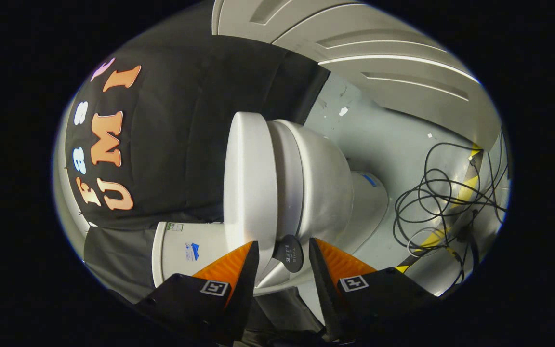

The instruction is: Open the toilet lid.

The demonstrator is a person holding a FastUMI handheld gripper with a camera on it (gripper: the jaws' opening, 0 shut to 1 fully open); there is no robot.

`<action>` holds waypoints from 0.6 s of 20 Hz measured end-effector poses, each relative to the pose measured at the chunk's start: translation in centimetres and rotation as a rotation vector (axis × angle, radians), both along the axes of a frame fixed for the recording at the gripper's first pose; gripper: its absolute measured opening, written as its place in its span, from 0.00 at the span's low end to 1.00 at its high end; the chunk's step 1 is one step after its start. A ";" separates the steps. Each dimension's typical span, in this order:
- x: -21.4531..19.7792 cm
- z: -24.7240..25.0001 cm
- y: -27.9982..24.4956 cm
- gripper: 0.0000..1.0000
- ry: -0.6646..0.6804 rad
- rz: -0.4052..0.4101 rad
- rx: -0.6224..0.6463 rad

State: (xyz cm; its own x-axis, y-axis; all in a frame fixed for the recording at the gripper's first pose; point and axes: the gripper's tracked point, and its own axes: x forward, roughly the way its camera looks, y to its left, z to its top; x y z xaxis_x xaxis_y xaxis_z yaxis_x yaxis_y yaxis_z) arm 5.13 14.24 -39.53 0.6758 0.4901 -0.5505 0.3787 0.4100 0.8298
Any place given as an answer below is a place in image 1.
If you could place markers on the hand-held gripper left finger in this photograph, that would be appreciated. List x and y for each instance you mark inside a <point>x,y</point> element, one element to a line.
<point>246,289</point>

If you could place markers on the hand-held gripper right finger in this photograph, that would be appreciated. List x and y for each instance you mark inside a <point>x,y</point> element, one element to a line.
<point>323,284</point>

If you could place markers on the white toilet lid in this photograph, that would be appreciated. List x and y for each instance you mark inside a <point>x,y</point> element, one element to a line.
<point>251,183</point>

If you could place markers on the white ceramic toilet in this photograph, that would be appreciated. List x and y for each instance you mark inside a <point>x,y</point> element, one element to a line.
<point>325,193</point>

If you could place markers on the black backdrop cloth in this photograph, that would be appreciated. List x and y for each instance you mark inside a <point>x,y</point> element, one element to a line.
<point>176,144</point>

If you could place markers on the yellow black floor tape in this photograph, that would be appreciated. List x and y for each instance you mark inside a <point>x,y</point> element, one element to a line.
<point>468,185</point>

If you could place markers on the white drawer cabinet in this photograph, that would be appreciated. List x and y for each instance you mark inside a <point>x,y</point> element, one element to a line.
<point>378,43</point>

